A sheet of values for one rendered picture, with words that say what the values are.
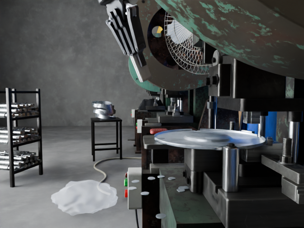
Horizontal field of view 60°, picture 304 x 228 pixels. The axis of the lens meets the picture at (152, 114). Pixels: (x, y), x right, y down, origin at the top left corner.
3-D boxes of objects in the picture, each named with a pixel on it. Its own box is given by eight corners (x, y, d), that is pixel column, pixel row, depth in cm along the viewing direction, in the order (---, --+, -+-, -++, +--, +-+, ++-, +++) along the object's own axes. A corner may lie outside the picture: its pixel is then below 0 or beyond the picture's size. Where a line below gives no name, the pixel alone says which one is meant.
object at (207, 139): (239, 130, 86) (239, 128, 86) (290, 149, 58) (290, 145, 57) (151, 131, 85) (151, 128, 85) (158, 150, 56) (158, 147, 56)
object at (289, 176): (298, 204, 47) (301, 147, 46) (255, 175, 64) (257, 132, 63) (330, 203, 47) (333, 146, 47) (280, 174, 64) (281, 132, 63)
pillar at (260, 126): (258, 149, 80) (260, 102, 78) (255, 147, 82) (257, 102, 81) (266, 148, 80) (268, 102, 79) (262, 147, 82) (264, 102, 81)
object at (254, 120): (248, 124, 69) (248, 110, 69) (241, 121, 74) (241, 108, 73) (260, 124, 69) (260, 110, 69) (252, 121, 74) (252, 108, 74)
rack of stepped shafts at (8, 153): (16, 187, 251) (11, 87, 243) (-21, 183, 264) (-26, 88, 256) (46, 174, 292) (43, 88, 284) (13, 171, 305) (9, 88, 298)
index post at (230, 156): (225, 192, 53) (226, 144, 52) (220, 187, 56) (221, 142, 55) (239, 192, 53) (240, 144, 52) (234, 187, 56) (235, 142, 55)
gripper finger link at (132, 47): (125, 5, 62) (128, 3, 61) (144, 50, 65) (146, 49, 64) (111, 10, 60) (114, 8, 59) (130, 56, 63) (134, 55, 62)
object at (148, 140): (144, 197, 64) (144, 142, 63) (143, 178, 78) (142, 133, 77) (244, 194, 66) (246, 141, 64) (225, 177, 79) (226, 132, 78)
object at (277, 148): (246, 162, 64) (247, 143, 64) (225, 149, 79) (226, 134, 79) (282, 161, 65) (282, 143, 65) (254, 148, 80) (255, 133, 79)
